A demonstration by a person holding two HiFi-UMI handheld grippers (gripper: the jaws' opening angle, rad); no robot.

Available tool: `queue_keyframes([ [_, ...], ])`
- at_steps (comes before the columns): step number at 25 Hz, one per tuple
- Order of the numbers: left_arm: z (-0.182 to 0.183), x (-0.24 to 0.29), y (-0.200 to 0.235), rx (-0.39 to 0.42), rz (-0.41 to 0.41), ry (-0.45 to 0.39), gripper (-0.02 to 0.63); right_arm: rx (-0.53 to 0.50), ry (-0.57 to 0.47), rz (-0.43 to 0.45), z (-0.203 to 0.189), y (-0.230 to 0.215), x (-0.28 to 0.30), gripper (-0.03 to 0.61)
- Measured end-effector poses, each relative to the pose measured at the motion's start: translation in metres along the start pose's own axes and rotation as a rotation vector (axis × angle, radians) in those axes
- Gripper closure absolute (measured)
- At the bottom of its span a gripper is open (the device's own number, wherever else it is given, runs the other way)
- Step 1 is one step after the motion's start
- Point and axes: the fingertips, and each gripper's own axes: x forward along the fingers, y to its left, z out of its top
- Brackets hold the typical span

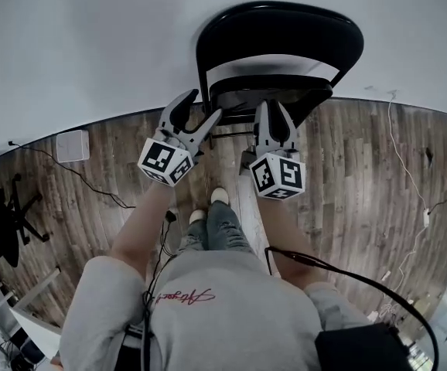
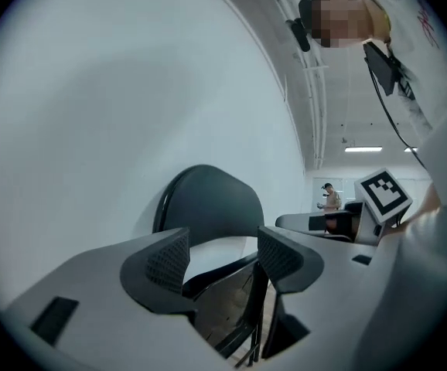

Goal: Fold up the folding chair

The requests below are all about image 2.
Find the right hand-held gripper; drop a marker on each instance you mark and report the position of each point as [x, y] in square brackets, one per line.
[384, 199]

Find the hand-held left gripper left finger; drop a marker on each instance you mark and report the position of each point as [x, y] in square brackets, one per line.
[103, 303]

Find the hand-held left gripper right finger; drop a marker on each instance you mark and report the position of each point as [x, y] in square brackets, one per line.
[324, 303]

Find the black folding chair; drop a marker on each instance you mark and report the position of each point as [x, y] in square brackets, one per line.
[212, 207]

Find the person's right forearm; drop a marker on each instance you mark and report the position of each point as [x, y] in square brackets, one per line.
[431, 199]

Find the ceiling light panel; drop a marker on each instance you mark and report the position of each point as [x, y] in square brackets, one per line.
[362, 149]
[410, 149]

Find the black chest device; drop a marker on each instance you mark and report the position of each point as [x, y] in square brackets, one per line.
[382, 66]

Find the grey sweatshirt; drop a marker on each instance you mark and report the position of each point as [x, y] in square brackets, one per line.
[432, 72]

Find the person's head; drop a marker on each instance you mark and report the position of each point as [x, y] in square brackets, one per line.
[355, 10]

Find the white wall conduit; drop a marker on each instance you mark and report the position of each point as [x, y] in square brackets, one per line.
[316, 91]

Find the black head-worn camera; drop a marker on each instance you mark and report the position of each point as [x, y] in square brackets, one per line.
[300, 33]

